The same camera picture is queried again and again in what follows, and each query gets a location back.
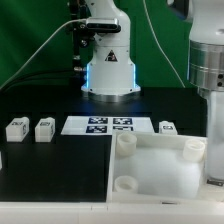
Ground white block left edge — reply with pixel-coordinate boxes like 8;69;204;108
0;151;3;170

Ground black camera on stand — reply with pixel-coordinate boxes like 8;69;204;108
67;0;121;85

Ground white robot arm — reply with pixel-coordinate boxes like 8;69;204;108
82;0;224;182

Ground grey camera cable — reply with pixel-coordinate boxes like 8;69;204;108
0;19;88;92

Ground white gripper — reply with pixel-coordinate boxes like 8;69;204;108
200;89;224;181

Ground black cables on left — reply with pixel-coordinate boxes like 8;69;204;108
0;69;84;96

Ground white square tabletop part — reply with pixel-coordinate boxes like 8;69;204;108
107;131;207;203

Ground white sheet with tags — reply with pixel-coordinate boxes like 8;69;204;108
61;116;154;136

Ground white front rail fixture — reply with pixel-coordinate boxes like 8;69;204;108
0;203;224;224

